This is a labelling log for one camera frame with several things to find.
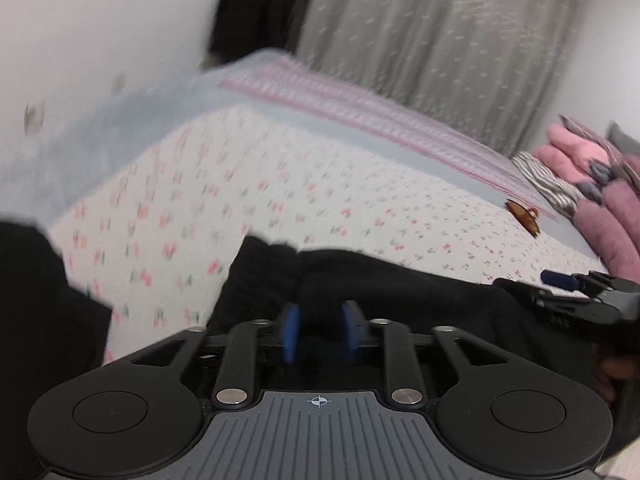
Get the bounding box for black pants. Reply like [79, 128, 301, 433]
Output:
[206, 234, 618, 401]

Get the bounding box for pink striped blanket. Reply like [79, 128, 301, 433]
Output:
[220, 55, 561, 221]

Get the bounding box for folded mauve quilt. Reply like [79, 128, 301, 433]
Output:
[574, 152, 640, 283]

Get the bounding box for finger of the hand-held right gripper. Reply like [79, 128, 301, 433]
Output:
[541, 269, 593, 293]
[492, 278, 598, 317]

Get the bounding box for folded pink fleece clothes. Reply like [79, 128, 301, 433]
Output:
[532, 124, 613, 186]

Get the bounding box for grey-blue folded garment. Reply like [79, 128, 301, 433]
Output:
[580, 160, 615, 204]

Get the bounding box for grey striped cloth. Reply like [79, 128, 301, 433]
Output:
[511, 151, 586, 219]

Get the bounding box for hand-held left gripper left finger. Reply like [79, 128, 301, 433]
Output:
[129, 303, 302, 409]

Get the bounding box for dark cloth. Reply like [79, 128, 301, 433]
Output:
[0, 219, 113, 401]

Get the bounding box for brown hair claw clip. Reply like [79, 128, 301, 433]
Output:
[505, 200, 542, 239]

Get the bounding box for hanging dark clothes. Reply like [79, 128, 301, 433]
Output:
[206, 0, 313, 68]

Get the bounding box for light blue bed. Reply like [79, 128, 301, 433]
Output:
[0, 49, 608, 261]

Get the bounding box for grey star-print curtain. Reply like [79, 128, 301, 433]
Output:
[295, 0, 601, 158]

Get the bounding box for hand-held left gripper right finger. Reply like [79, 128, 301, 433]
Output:
[341, 299, 507, 407]

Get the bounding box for grey pillow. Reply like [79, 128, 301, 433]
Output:
[606, 122, 640, 158]

